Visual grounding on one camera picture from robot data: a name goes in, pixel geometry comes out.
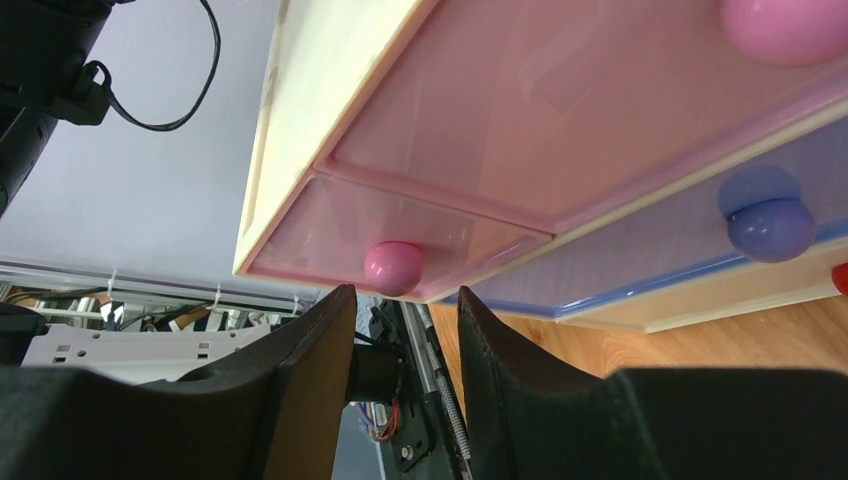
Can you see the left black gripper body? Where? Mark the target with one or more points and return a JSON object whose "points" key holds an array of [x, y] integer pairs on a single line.
{"points": [[45, 78]]}

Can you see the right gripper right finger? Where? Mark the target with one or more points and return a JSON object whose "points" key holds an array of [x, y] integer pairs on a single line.
{"points": [[530, 415]]}

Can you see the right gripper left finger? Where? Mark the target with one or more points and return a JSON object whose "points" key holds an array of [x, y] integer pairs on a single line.
{"points": [[270, 410]]}

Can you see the white mini drawer cabinet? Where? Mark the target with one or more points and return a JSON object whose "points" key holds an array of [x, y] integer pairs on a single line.
{"points": [[328, 57]]}

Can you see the purple middle drawer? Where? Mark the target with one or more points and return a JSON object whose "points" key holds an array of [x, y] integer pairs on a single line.
{"points": [[683, 237]]}

